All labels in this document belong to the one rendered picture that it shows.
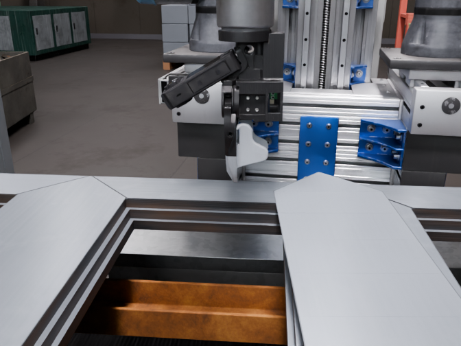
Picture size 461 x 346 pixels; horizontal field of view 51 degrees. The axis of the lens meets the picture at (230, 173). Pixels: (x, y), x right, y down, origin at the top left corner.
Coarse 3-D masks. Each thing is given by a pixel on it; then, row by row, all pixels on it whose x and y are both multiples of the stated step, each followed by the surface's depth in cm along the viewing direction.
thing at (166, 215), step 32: (128, 224) 75; (160, 224) 76; (192, 224) 76; (224, 224) 75; (256, 224) 75; (416, 224) 68; (448, 224) 73; (96, 256) 63; (64, 288) 54; (96, 288) 60; (288, 288) 59; (64, 320) 53; (288, 320) 53
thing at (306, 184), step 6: (300, 180) 84; (306, 180) 84; (312, 180) 84; (318, 180) 84; (324, 180) 84; (330, 180) 84; (336, 180) 84; (342, 180) 84; (288, 186) 81; (294, 186) 81; (300, 186) 81; (306, 186) 81; (312, 186) 81; (318, 186) 81; (324, 186) 81; (330, 186) 81; (336, 186) 81; (342, 186) 81; (348, 186) 81; (354, 186) 81; (360, 186) 81; (366, 186) 81
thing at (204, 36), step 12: (204, 12) 109; (216, 12) 108; (204, 24) 109; (216, 24) 108; (192, 36) 113; (204, 36) 109; (216, 36) 109; (192, 48) 113; (204, 48) 110; (216, 48) 109; (228, 48) 109
